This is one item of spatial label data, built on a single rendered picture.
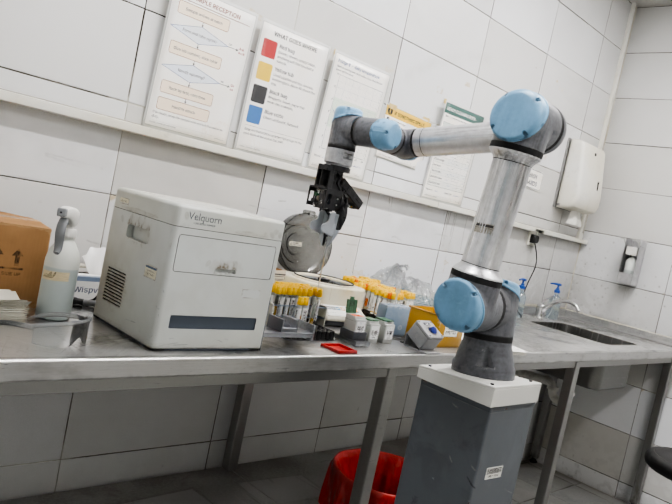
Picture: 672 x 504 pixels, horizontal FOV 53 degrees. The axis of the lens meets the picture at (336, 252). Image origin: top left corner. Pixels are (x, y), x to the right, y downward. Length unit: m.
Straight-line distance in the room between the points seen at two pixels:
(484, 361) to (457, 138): 0.55
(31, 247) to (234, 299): 0.46
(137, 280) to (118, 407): 0.80
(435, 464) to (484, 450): 0.13
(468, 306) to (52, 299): 0.87
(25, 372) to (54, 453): 0.92
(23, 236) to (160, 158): 0.60
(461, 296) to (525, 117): 0.40
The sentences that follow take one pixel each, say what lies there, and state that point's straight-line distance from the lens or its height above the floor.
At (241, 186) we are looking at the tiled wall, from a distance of 2.21.
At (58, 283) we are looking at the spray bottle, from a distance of 1.50.
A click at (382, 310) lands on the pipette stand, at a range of 2.02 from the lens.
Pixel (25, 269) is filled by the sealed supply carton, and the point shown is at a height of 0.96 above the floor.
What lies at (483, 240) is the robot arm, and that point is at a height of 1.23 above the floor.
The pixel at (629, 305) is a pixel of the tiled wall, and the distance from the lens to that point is 4.03.
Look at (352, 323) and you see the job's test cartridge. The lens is 1.82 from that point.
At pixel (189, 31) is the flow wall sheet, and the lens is 2.07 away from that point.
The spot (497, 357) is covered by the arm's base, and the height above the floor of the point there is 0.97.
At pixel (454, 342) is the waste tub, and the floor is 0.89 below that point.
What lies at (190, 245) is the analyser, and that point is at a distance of 1.37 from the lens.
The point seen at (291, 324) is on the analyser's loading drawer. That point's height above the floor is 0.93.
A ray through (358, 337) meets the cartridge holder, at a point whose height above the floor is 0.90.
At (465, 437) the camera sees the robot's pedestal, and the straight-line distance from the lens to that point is 1.59.
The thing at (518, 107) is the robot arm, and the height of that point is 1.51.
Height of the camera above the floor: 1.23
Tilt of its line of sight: 4 degrees down
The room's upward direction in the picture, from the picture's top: 12 degrees clockwise
